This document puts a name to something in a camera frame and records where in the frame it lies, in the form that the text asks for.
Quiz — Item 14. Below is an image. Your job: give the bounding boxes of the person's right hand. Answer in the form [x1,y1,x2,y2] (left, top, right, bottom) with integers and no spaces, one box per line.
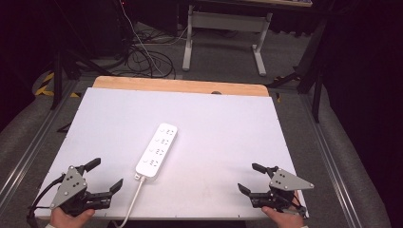
[260,205,306,228]

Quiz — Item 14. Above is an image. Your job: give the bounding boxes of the person's left hand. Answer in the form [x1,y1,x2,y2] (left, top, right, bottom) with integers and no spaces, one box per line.
[49,207,96,228]

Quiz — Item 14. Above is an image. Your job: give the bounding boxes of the white metal desk frame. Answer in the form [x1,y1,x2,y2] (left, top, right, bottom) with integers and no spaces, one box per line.
[182,4,274,77]

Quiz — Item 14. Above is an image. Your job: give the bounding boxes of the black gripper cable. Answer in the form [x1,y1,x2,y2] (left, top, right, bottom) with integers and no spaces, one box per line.
[26,173,67,228]

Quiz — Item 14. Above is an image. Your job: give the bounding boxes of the aluminium floor rail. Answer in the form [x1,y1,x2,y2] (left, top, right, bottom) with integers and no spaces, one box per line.
[298,94,355,228]
[0,79,81,205]

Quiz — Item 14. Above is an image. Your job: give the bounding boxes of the yellow black floor tape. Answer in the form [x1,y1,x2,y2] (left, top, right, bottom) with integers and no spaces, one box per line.
[33,71,81,99]

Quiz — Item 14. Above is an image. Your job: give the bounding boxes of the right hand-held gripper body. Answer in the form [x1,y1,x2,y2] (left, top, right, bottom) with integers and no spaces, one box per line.
[249,166,316,219]

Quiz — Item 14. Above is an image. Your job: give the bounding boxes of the black floor cables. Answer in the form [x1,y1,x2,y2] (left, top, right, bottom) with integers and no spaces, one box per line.
[125,29,177,79]

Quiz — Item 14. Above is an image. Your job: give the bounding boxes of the thin white floor cable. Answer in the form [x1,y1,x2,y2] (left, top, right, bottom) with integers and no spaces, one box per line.
[120,0,166,77]

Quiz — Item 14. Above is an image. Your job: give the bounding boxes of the black metal stand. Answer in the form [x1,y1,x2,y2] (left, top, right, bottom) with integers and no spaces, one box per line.
[267,17,329,124]
[50,37,110,111]

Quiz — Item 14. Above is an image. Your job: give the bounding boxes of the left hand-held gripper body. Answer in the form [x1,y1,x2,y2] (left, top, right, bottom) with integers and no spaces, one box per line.
[49,164,113,218]

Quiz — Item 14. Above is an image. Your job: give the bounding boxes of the white power strip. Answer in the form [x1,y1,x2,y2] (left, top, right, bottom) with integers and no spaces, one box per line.
[135,122,179,182]

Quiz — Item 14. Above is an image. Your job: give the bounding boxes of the white power strip cable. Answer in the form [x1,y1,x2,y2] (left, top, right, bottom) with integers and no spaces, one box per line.
[113,176,147,228]

